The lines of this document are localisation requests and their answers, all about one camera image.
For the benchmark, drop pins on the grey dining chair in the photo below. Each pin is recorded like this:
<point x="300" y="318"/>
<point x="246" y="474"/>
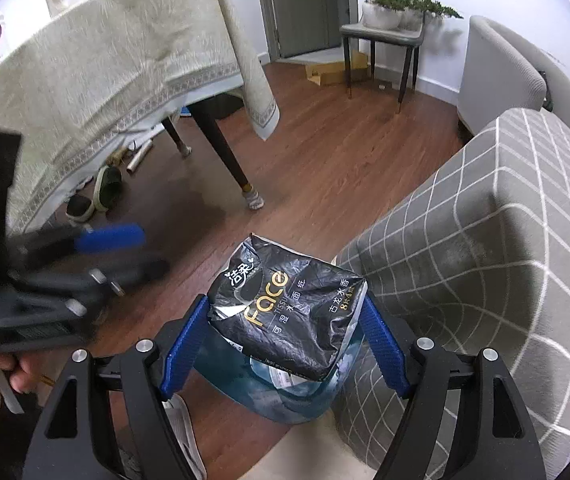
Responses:
<point x="380" y="35"/>

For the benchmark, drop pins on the dark slipper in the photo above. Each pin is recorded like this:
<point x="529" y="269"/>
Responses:
<point x="80" y="207"/>

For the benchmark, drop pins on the flat cardboard box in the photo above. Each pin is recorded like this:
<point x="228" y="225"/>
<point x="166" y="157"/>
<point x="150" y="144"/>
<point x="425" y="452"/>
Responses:
<point x="335" y="67"/>

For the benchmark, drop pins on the potted plant in white pot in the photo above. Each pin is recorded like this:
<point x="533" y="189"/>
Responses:
<point x="382" y="15"/>

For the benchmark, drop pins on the person's left hand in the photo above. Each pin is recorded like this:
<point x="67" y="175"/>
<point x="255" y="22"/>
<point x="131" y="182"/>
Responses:
<point x="22" y="377"/>

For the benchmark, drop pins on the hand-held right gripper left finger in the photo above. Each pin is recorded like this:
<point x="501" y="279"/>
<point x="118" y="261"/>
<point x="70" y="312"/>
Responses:
<point x="182" y="352"/>

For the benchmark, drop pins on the grey armchair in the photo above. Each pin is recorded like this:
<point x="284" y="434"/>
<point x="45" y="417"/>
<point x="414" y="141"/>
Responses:
<point x="500" y="75"/>

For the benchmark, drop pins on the cream rug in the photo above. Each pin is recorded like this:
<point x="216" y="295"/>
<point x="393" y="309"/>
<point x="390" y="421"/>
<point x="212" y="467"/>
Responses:
<point x="310" y="455"/>

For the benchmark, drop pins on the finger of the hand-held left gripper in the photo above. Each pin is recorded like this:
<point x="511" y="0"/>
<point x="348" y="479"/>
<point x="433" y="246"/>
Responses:
<point x="110" y="237"/>
<point x="130" y="266"/>

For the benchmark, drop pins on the grey checked tablecloth table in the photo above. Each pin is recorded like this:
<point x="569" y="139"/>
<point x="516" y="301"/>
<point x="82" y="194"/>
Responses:
<point x="490" y="240"/>

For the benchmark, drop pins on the beige patterned tablecloth table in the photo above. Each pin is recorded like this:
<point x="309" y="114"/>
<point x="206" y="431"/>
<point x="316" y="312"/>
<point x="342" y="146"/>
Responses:
<point x="90" y="60"/>

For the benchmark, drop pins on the dark teal trash bin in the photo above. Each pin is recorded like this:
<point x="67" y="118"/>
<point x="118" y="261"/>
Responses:
<point x="275" y="405"/>

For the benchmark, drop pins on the metallic tube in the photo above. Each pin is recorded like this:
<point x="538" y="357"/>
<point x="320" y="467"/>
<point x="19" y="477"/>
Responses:
<point x="139" y="156"/>

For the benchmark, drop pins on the grey door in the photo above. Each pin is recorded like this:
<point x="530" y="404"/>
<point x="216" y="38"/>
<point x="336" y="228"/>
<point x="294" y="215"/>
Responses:
<point x="305" y="5"/>

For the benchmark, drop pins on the black tissue packet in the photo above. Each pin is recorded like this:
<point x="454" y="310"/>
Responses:
<point x="285" y="310"/>

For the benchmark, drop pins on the trailing green potted plant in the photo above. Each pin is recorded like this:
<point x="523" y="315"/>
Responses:
<point x="435" y="7"/>

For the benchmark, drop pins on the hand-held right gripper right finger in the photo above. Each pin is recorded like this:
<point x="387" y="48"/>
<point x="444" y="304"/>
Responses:
<point x="386" y="355"/>

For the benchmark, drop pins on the green white slipper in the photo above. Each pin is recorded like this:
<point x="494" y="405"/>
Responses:
<point x="107" y="187"/>

